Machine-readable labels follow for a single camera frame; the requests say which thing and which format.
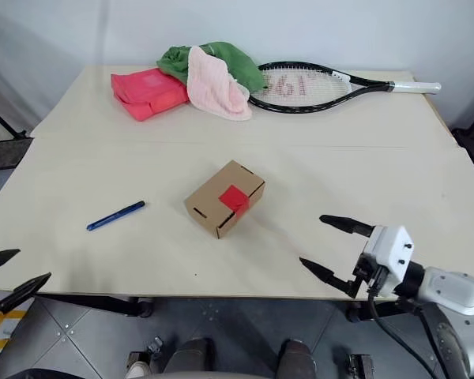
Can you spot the dark rounded shape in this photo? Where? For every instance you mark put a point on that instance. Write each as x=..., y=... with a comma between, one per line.
x=189, y=355
x=298, y=357

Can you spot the pink towel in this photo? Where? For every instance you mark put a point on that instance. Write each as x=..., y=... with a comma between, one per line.
x=209, y=83

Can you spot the green cloth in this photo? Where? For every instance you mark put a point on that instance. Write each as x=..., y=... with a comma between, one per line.
x=237, y=63

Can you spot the black table leg with caster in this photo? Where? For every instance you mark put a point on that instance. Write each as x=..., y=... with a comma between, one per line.
x=379, y=312
x=102, y=305

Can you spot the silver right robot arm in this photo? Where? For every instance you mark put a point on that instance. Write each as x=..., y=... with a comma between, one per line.
x=454, y=292

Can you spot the black tripod stand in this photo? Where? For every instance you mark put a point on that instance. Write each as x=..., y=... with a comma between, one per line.
x=4, y=122

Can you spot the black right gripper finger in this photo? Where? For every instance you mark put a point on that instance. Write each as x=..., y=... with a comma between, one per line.
x=328, y=276
x=345, y=224

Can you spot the black tennis racket white grip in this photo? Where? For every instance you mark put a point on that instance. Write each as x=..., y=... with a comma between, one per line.
x=414, y=86

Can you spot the white shoe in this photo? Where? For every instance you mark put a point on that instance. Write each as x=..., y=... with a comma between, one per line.
x=137, y=371

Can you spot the black mesh platform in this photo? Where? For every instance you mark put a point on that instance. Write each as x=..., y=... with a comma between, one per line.
x=6, y=154

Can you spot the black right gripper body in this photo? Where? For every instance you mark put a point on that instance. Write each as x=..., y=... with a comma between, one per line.
x=365, y=270

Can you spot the red fabric pouch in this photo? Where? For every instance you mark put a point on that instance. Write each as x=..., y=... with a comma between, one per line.
x=142, y=91

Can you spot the red tape patch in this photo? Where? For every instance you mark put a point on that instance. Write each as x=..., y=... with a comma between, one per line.
x=233, y=197

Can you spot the blue pen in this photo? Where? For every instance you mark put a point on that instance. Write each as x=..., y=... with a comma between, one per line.
x=114, y=216

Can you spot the brown cardboard box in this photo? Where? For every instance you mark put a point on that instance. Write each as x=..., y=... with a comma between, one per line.
x=209, y=197

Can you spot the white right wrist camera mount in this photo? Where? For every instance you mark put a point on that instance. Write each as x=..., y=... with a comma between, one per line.
x=391, y=245

